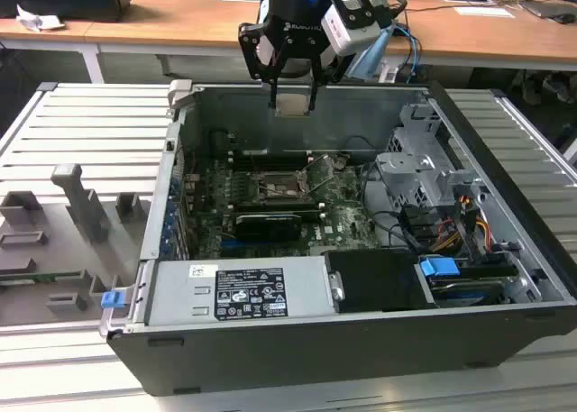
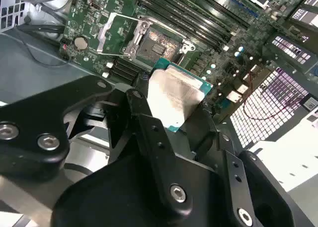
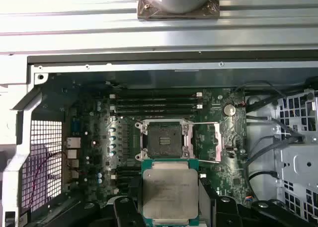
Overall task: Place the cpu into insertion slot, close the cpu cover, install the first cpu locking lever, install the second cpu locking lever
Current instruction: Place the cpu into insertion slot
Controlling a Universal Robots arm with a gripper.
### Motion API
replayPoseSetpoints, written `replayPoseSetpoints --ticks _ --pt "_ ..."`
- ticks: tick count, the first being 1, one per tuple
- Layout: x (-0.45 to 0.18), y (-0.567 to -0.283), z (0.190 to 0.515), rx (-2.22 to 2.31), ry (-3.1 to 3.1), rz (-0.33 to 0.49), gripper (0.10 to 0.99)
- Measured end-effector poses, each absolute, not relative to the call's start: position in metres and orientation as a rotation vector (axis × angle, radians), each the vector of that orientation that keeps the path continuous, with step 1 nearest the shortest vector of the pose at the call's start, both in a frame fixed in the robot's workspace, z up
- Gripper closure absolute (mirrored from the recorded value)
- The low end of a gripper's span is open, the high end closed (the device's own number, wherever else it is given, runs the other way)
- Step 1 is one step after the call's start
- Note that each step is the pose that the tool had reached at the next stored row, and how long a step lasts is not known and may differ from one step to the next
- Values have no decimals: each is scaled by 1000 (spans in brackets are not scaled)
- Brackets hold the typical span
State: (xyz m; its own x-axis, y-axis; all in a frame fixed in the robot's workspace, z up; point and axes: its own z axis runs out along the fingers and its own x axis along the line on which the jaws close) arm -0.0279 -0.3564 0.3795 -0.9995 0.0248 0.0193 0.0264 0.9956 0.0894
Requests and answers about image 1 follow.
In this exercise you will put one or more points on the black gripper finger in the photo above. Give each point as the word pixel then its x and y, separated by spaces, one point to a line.
pixel 250 47
pixel 317 71

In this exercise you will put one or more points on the silver-topped CPU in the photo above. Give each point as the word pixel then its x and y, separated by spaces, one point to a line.
pixel 293 105

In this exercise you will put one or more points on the black RAM slot bank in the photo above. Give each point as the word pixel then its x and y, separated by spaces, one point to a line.
pixel 279 207
pixel 270 160

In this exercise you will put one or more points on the CPU socket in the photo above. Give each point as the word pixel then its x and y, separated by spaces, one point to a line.
pixel 279 182

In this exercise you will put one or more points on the thin metal locking lever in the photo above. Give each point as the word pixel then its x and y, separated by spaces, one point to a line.
pixel 270 189

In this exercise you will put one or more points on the wooden desk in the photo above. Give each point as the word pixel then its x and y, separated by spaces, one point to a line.
pixel 158 24

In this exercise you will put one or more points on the grey metal drive cage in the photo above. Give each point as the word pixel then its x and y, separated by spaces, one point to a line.
pixel 414 168

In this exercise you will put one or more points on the green motherboard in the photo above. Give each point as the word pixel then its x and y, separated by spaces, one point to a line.
pixel 347 231

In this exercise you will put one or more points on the black graphics card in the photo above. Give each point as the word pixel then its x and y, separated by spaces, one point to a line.
pixel 268 227

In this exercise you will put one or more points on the white paper sheet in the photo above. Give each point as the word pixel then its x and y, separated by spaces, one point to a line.
pixel 482 11

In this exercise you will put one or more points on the crumpled white paper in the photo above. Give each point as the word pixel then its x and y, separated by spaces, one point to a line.
pixel 38 20

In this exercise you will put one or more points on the black plastic shroud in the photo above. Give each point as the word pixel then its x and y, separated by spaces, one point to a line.
pixel 374 281

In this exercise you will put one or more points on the hard disk in blue carrier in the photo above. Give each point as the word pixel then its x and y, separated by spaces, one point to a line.
pixel 437 268

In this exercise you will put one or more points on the grey parts rack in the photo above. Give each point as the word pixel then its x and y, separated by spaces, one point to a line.
pixel 81 204

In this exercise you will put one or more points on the dark grey laptop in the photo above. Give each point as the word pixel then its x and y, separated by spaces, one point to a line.
pixel 545 8

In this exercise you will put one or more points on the black computer mouse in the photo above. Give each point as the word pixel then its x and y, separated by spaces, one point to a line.
pixel 563 18

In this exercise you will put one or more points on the grey power supply unit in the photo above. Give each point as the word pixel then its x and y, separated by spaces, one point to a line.
pixel 180 295

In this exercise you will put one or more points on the blue plastic latch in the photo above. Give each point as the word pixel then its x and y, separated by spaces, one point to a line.
pixel 112 300

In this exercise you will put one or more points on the black open PC case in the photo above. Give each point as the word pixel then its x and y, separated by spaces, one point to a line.
pixel 315 362

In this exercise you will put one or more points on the green RAM stick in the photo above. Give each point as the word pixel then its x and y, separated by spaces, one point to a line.
pixel 45 277

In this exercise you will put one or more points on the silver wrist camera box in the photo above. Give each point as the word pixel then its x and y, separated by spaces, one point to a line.
pixel 347 33

